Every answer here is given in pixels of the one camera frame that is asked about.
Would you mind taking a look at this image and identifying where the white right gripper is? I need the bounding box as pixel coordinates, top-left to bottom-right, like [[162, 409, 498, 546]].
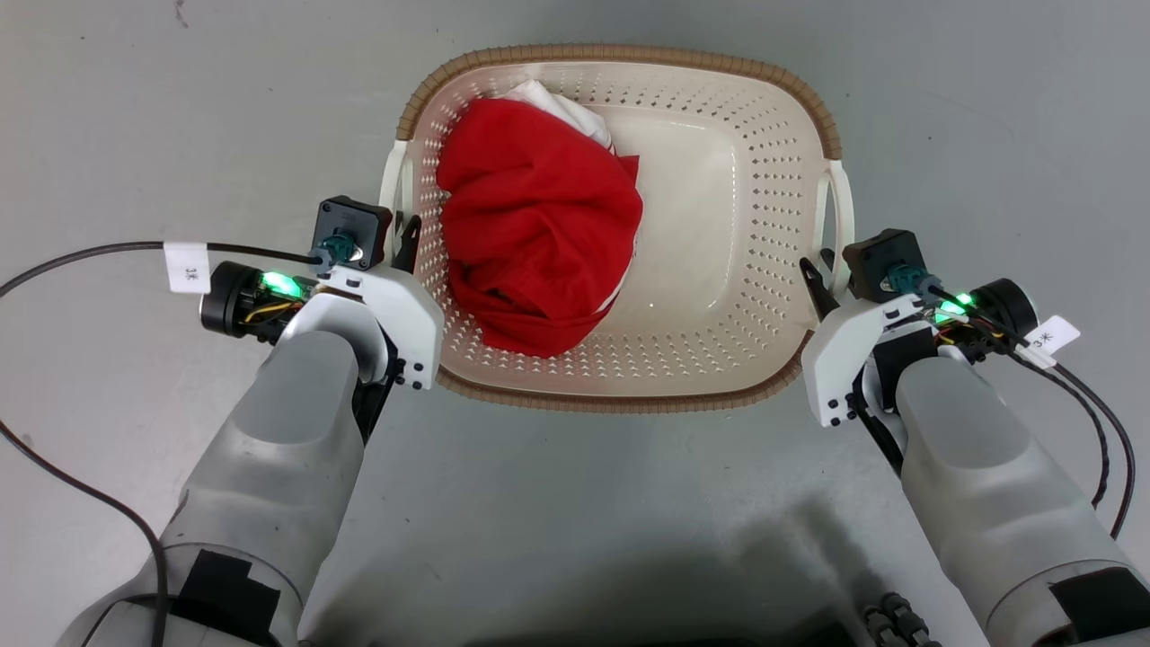
[[799, 257, 927, 429]]

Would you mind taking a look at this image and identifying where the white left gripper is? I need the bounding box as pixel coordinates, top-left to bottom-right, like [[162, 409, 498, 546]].
[[314, 214, 446, 393]]

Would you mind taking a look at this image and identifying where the cream perforated plastic laundry basket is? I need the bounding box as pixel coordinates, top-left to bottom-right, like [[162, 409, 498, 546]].
[[377, 43, 856, 415]]

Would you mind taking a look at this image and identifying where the red crumpled garment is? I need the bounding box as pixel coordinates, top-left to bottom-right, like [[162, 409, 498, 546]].
[[436, 97, 645, 359]]

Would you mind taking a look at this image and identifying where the white crumpled garment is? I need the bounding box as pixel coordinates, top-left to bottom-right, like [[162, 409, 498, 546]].
[[501, 79, 617, 154]]

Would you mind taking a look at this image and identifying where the white left cable label tag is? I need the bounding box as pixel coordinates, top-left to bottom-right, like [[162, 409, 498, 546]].
[[163, 241, 213, 296]]

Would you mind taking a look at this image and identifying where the white cable label tag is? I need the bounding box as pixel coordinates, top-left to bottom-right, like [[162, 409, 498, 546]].
[[1022, 315, 1082, 358], [163, 241, 213, 296]]

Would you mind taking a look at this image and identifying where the white right cable label tag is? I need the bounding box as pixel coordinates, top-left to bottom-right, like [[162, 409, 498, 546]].
[[1022, 315, 1082, 358]]

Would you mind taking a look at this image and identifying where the braided black right arm cable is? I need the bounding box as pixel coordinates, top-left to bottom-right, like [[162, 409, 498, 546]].
[[1006, 346, 1111, 510]]

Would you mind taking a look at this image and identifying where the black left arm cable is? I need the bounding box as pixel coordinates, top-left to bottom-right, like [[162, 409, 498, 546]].
[[0, 240, 326, 647]]

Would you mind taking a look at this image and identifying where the black corrugated cable bundle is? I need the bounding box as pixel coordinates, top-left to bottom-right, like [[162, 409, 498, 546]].
[[862, 591, 940, 647]]

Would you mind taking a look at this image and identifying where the smooth black right arm cable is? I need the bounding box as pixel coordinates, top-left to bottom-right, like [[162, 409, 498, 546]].
[[934, 286, 1138, 541]]

